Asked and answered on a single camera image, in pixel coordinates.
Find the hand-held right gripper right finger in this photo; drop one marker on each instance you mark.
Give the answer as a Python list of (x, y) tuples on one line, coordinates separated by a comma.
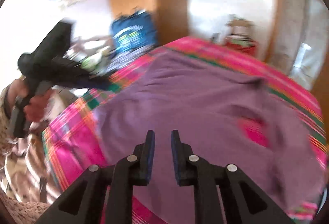
[(175, 154)]

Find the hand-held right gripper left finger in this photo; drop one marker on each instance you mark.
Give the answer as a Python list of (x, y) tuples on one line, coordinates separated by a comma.
[(151, 152)]

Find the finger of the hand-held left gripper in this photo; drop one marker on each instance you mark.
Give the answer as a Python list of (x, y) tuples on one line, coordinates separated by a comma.
[(97, 84)]

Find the person's left hand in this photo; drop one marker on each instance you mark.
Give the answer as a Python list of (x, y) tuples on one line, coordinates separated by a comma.
[(38, 108)]

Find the pink green plaid blanket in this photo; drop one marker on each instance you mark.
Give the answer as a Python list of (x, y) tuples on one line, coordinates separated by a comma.
[(74, 136)]

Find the blue printed tote bag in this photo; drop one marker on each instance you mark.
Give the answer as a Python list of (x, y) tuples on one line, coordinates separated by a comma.
[(133, 33)]

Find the person's patterned pajamas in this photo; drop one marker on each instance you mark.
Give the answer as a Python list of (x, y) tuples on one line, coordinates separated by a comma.
[(23, 175)]

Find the red patterned box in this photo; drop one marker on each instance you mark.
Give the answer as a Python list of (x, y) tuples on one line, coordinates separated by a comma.
[(241, 45)]

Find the cardboard box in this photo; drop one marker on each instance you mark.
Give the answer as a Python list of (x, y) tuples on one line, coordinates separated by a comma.
[(239, 24)]

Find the wooden door frame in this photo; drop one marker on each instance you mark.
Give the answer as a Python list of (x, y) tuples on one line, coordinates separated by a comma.
[(285, 33)]

